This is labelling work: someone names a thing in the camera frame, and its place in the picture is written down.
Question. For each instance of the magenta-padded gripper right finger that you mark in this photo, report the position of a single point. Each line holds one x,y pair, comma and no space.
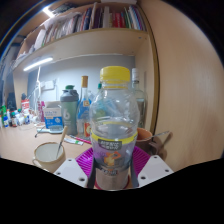
153,168

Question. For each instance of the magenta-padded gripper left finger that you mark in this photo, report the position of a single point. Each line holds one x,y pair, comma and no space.
70,170

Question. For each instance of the clear yellow-capped drink bottle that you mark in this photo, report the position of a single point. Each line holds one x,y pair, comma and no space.
114,133

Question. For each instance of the cream ceramic mug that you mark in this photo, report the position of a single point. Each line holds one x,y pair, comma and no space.
46,159

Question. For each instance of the brown mug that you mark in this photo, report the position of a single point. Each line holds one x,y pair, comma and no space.
144,138

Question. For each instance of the spoon in cream mug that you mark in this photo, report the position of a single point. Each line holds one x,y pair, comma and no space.
62,140

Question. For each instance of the blue and white carton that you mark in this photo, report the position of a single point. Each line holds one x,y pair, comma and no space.
53,116

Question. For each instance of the grey shaker bottle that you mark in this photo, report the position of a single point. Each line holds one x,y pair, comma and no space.
69,113

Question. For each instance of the pink packet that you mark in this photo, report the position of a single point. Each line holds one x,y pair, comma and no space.
41,111

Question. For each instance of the clear glass bottle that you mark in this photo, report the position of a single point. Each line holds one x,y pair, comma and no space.
140,100

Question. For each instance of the red and white can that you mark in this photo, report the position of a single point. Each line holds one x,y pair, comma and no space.
25,106

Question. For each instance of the green glass bottle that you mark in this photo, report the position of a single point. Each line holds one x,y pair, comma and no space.
99,86

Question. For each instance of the under-shelf light strip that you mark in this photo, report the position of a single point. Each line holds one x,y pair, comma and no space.
38,64

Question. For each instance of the wooden shelf unit with books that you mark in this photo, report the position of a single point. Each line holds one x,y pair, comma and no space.
100,40

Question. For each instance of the white tube light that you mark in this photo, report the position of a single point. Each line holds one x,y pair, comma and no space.
48,12

